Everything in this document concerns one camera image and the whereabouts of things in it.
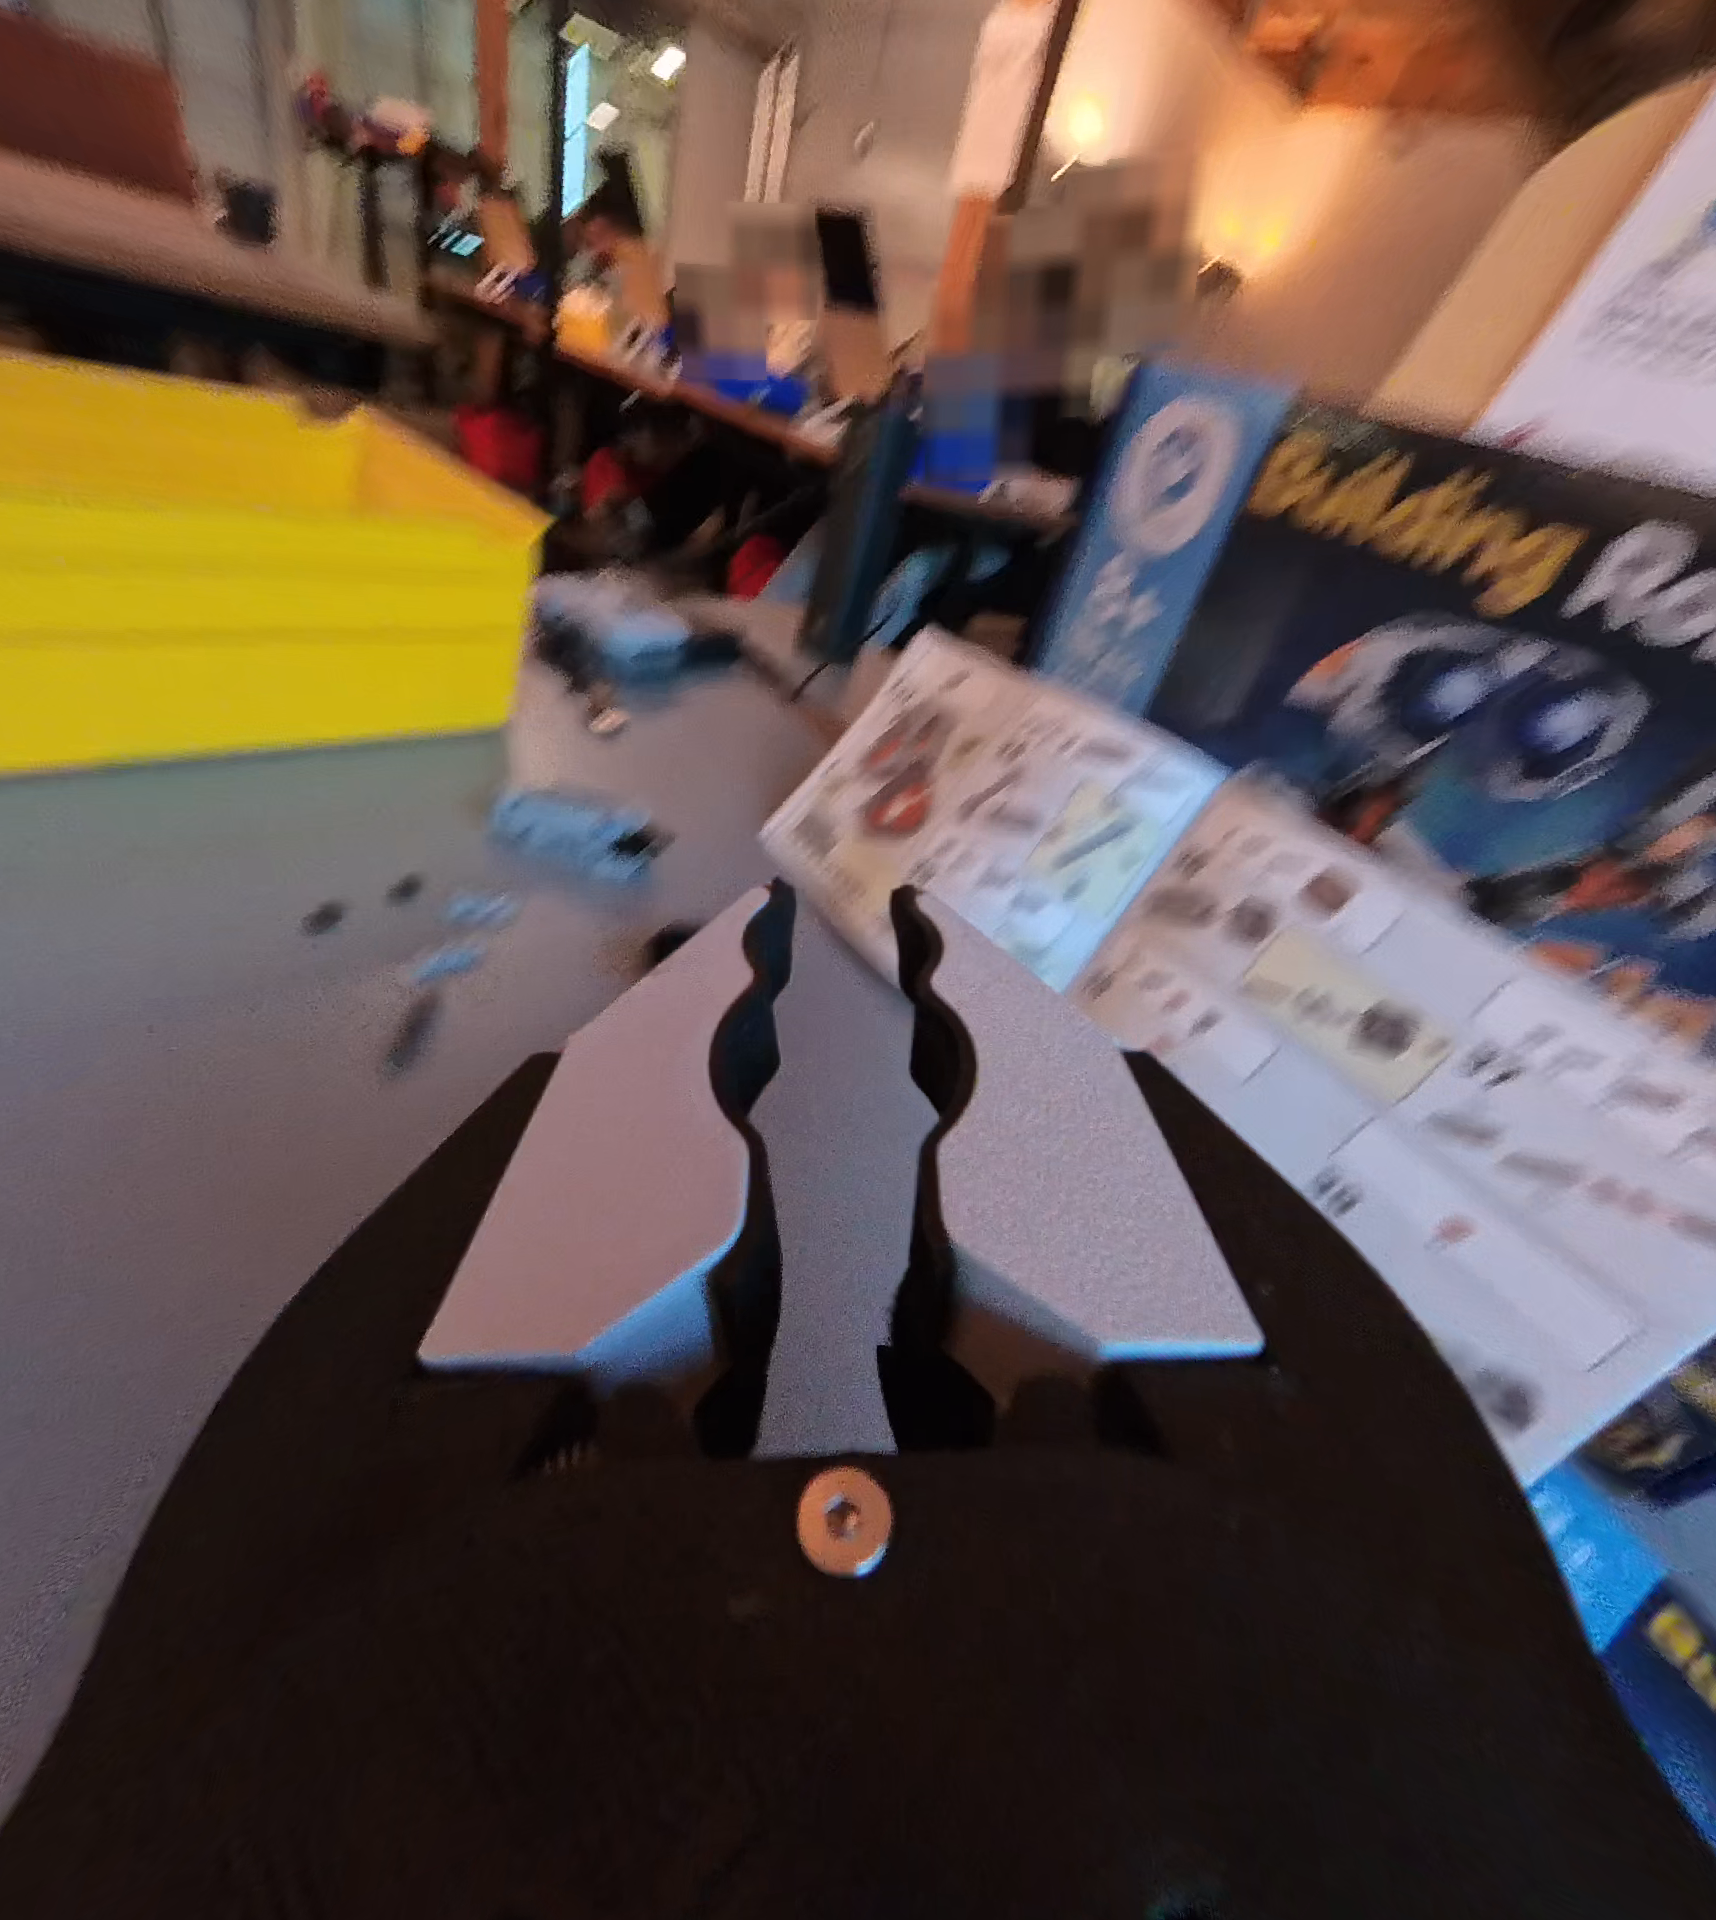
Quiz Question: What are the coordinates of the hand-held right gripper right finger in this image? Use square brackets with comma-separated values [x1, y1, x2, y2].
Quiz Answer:
[876, 887, 1268, 1457]

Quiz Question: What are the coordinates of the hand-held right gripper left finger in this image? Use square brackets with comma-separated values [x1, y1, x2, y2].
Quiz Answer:
[419, 879, 802, 1457]

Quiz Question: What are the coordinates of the yellow plastic bin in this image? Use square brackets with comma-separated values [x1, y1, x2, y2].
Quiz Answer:
[0, 337, 556, 785]

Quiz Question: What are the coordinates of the open instruction booklet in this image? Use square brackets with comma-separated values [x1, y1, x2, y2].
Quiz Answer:
[761, 632, 1716, 1489]

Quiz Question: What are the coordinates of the grey toy brick assembly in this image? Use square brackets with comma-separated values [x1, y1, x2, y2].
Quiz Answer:
[487, 793, 670, 880]

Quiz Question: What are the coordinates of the grey toy remote control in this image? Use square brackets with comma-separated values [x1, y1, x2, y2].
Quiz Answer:
[535, 577, 743, 683]

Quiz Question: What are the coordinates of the robot kit box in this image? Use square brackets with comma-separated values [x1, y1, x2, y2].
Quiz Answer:
[1031, 362, 1716, 1118]

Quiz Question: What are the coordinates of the blue printed leaflet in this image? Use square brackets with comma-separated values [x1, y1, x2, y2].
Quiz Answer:
[1529, 1267, 1716, 1920]

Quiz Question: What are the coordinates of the distant cluttered workbench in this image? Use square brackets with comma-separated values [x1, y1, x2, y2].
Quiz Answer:
[425, 227, 1074, 533]

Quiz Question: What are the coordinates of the white colourful toy box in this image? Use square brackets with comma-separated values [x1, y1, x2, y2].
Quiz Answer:
[1474, 0, 1716, 513]

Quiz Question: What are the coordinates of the long wooden work table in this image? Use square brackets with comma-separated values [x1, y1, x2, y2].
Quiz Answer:
[0, 143, 430, 354]

